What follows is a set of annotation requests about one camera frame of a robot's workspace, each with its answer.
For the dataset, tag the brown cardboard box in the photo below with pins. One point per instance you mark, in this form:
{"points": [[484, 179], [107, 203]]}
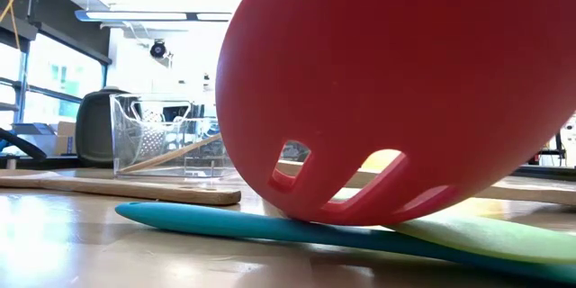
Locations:
{"points": [[66, 137]]}

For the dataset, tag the clear plastic bin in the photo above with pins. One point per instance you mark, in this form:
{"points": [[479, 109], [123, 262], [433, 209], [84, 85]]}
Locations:
{"points": [[121, 144]]}

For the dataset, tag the long fluorescent light fixture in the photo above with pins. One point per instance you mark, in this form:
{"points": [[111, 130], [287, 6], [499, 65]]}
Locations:
{"points": [[135, 15]]}

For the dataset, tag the red slotted spoon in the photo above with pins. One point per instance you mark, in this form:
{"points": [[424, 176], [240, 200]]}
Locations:
{"points": [[405, 76]]}

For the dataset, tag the grey plastic crate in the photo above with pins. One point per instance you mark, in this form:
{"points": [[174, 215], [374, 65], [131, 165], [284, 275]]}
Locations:
{"points": [[36, 139]]}

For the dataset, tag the green silicone spatula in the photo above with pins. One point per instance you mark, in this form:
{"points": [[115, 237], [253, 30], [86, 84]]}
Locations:
{"points": [[495, 238]]}

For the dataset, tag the long teal silicone spatula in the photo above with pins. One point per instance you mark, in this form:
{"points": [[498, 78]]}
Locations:
{"points": [[202, 218]]}

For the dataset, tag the black dome camera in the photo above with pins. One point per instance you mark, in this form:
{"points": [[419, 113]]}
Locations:
{"points": [[158, 49]]}

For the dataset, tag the black metal stand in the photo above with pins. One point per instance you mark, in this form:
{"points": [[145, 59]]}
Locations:
{"points": [[559, 141]]}

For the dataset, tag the large wooden spoon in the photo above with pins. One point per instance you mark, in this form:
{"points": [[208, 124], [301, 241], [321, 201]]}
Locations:
{"points": [[135, 189]]}

